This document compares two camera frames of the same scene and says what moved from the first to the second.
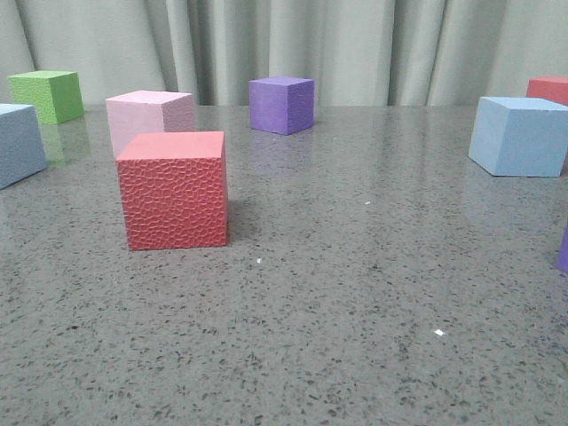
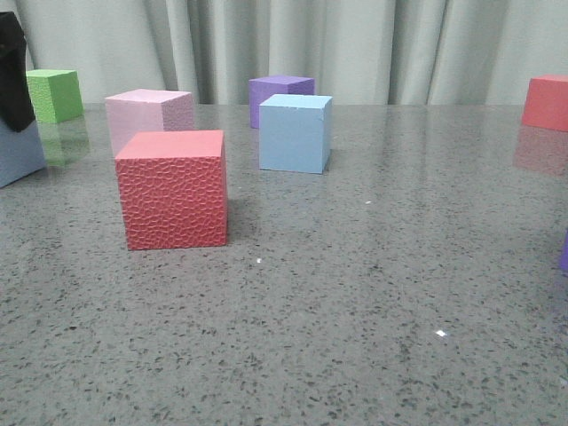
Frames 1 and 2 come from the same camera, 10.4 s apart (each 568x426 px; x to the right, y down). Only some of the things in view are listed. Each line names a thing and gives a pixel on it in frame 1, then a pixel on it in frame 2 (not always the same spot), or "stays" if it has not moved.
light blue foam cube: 22,151 stays
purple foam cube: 281,105 stays
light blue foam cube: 520,137 to 295,133
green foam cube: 55,95 stays
